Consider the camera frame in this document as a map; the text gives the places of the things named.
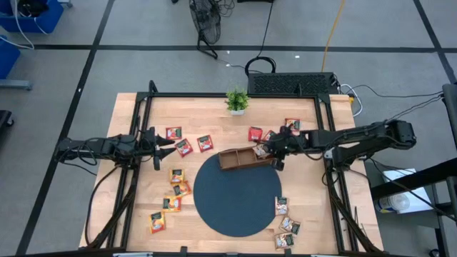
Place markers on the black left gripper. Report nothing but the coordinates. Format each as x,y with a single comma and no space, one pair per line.
146,148

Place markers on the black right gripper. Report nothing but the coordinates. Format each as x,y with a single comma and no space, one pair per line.
291,141

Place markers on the beige tea packet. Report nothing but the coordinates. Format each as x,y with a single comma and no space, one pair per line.
284,241
290,225
281,205
261,150

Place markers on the wooden tea organizer box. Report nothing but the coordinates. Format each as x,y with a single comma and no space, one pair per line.
233,159

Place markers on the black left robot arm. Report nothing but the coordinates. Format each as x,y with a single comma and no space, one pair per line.
103,146

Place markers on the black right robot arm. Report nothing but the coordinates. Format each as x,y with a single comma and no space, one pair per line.
357,137

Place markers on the yellow tea packet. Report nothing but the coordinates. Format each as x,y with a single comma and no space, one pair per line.
176,175
172,203
157,222
182,188

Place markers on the round dark blue woven placemat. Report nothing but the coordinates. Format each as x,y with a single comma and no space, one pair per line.
237,200

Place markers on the small green potted plant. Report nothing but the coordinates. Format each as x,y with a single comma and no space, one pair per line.
236,101

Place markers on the black computer case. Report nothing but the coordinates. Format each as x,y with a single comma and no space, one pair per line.
291,83

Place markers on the black floor fan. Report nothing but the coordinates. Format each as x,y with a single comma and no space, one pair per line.
205,21

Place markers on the white plastic wipes canister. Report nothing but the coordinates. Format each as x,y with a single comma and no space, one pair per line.
392,203

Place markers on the white cardboard box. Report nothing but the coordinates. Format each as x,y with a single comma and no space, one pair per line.
410,178

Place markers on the blue plastic bin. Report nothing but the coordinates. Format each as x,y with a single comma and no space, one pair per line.
50,19
7,57

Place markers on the black aluminium table frame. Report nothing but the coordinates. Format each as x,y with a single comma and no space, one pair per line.
185,95

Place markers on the black metal shelf frame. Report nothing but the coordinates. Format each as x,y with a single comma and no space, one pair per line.
410,180

